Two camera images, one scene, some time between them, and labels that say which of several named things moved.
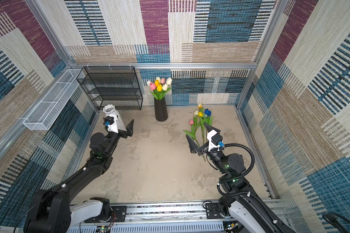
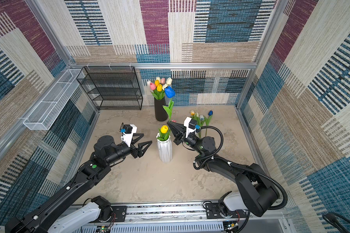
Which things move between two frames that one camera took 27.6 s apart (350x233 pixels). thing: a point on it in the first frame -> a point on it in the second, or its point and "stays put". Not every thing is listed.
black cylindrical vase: [161, 110] stays put
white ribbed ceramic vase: [110, 109] -> [165, 149]
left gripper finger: [130, 128] -> [141, 152]
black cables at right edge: [332, 218] stays put
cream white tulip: [169, 81] stays put
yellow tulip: [159, 87] stays put
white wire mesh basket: [46, 110] stays put
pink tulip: [152, 86] stays put
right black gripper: [194, 147] -> [181, 131]
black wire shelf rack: [117, 86] stays put
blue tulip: [209, 120] -> [169, 92]
